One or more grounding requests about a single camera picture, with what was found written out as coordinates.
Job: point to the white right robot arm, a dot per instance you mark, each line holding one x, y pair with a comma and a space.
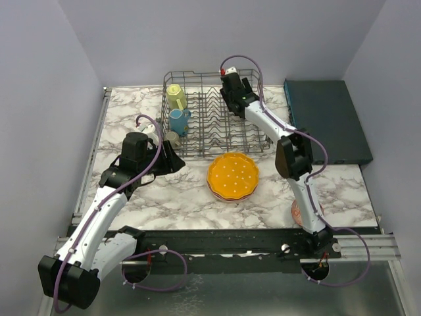
293, 160

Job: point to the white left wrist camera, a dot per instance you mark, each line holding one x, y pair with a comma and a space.
150, 130

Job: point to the orange polka dot plate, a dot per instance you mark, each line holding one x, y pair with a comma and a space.
233, 175

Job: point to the red patterned glass bowl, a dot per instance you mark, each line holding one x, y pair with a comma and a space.
296, 214

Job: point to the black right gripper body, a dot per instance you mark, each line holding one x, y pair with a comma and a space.
225, 97

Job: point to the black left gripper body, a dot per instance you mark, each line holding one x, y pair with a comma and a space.
152, 151

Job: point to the blue floral mug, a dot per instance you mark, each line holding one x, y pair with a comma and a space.
178, 121

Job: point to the small grey cup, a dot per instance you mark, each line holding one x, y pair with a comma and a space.
173, 138

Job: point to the grey wire dish rack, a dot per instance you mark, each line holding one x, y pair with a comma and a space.
213, 130

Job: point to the pink plate under stack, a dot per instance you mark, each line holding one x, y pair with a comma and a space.
230, 199

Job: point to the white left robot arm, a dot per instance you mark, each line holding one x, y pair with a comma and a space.
73, 275

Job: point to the pale yellow mug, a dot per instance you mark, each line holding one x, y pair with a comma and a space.
176, 97

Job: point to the blue network switch box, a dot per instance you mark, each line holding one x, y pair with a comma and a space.
324, 108

